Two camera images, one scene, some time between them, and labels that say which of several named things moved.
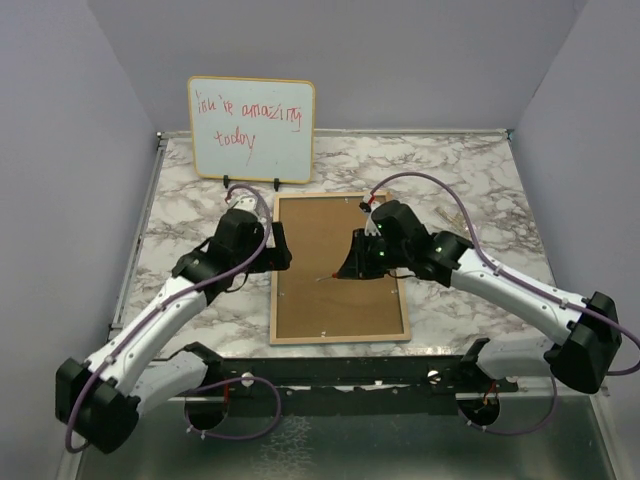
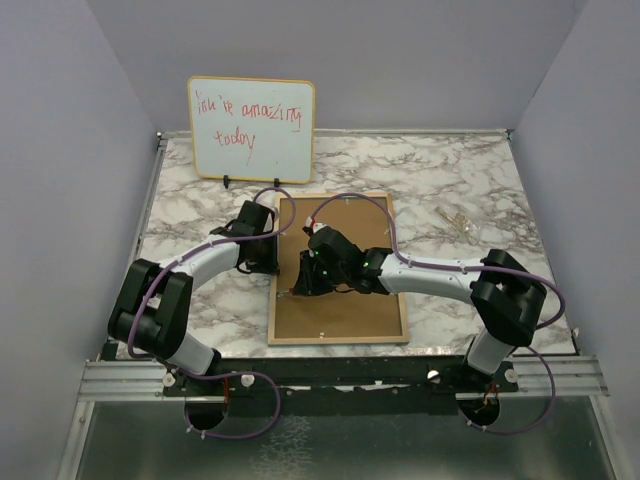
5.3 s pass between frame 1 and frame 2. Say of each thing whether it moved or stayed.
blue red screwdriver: moved
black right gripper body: moved
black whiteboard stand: stayed
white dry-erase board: stayed
